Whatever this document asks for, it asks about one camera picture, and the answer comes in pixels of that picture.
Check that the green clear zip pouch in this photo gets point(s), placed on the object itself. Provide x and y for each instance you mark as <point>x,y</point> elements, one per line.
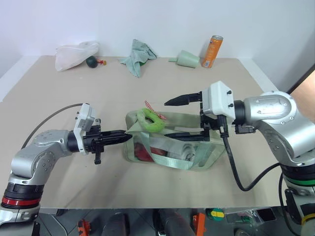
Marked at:
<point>172,162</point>

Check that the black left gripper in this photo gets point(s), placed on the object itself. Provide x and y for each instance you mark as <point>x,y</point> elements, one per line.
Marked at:
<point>92,143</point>

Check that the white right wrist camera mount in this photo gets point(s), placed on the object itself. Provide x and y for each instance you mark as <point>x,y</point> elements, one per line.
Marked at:
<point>216,98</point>

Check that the green yellow block toy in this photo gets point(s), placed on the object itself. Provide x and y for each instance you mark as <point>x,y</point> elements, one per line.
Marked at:
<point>216,214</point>

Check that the red white ribbon tag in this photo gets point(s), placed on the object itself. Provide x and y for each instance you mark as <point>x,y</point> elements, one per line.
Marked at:
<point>149,105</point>

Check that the orange drink can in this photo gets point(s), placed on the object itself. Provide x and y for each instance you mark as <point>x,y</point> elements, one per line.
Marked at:
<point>211,51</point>

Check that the person's bare forearm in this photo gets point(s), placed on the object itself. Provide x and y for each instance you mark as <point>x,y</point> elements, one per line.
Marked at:
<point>306,96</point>

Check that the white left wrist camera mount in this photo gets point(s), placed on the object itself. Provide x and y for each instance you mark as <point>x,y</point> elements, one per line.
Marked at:
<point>85,118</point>

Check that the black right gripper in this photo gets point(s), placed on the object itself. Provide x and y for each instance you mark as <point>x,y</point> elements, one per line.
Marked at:
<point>209,123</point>

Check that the white printed item inside pouch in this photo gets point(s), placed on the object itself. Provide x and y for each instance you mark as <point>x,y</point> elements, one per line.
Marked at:
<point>185,151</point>

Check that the dark green round toy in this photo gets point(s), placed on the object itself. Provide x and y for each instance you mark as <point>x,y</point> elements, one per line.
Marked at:
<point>91,62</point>

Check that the orange black clamp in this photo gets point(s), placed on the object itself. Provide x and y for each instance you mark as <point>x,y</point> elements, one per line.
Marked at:
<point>199,223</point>
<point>83,227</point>

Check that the light green plastic cup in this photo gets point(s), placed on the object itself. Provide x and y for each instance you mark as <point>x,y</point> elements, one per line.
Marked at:
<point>188,60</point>

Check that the light green crumpled cloth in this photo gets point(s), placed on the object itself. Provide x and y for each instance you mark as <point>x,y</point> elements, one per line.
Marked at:
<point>137,56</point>

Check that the clear plastic bag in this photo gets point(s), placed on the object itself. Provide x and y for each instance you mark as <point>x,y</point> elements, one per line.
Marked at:
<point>242,216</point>

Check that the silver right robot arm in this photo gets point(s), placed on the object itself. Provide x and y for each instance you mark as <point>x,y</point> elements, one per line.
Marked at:
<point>270,110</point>

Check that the small orange red toy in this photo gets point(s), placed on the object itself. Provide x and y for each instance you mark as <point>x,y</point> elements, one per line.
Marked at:
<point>103,62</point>

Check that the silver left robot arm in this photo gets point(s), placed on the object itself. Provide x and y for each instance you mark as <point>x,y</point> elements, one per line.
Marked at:
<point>37,152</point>

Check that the white mesh bag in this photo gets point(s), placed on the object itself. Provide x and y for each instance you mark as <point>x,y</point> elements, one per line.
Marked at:
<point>70,55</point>

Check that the dark rounded shape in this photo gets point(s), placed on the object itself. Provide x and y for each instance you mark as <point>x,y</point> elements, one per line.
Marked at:
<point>172,222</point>

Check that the red item inside pouch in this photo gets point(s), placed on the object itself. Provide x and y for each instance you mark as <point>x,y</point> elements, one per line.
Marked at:
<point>144,153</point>

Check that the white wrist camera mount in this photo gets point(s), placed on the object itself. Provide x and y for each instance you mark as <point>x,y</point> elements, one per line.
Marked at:
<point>85,118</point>
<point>216,98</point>

